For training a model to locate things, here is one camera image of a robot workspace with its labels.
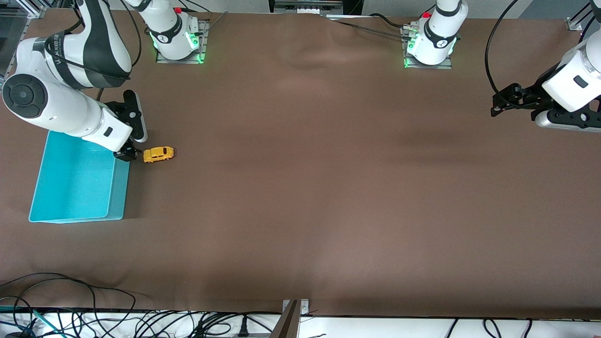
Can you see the white bench ledge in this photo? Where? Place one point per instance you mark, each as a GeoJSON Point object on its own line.
{"type": "Point", "coordinates": [375, 328]}

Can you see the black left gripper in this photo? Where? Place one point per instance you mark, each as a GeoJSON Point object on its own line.
{"type": "Point", "coordinates": [529, 96]}

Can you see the aluminium frame rack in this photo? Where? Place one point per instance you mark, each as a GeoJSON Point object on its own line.
{"type": "Point", "coordinates": [9, 23]}

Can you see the metal mounting bracket plate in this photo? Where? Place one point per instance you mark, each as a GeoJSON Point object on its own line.
{"type": "Point", "coordinates": [304, 307]}

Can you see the short aluminium frame profile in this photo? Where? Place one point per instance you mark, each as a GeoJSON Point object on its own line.
{"type": "Point", "coordinates": [574, 22]}

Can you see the brown table cover sheet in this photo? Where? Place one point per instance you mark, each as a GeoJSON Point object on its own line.
{"type": "Point", "coordinates": [300, 188]}

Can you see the yellow beetle toy car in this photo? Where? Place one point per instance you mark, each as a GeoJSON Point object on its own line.
{"type": "Point", "coordinates": [158, 154]}

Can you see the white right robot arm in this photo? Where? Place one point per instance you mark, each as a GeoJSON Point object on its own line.
{"type": "Point", "coordinates": [56, 108]}

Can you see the teal plastic storage bin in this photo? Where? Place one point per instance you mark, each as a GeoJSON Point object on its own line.
{"type": "Point", "coordinates": [75, 188]}

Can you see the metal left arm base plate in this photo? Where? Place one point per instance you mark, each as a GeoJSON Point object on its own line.
{"type": "Point", "coordinates": [436, 66]}

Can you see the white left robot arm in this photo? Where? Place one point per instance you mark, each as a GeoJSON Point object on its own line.
{"type": "Point", "coordinates": [441, 33]}

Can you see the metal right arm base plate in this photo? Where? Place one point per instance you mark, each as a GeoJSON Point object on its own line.
{"type": "Point", "coordinates": [205, 44]}

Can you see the grey aluminium post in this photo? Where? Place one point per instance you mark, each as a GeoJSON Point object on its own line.
{"type": "Point", "coordinates": [287, 324]}

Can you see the black power plug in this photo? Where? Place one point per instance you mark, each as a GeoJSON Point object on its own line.
{"type": "Point", "coordinates": [243, 328]}

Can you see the dark metal rack fixture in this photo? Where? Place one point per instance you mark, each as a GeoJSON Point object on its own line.
{"type": "Point", "coordinates": [305, 7]}

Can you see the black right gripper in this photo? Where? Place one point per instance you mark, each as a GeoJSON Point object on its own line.
{"type": "Point", "coordinates": [127, 153]}

